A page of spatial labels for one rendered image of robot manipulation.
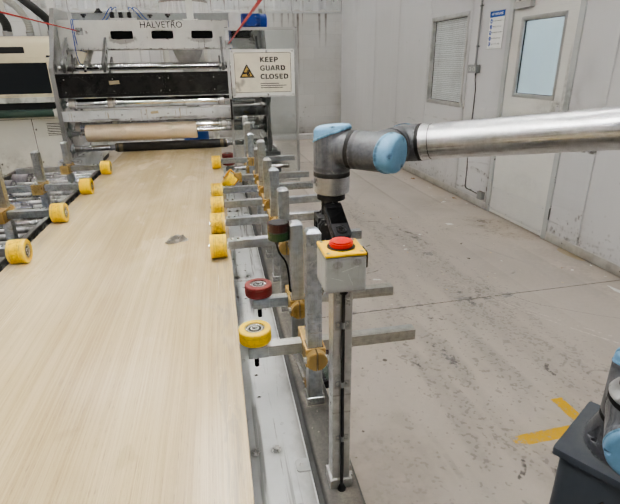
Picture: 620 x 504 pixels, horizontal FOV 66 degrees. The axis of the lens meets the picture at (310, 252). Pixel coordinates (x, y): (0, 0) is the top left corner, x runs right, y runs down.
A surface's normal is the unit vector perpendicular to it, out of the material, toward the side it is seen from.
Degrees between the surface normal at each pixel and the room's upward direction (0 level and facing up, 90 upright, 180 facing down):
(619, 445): 95
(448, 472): 0
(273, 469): 0
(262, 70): 90
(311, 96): 90
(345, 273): 90
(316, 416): 0
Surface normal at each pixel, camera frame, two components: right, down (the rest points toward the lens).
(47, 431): -0.01, -0.93
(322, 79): 0.22, 0.36
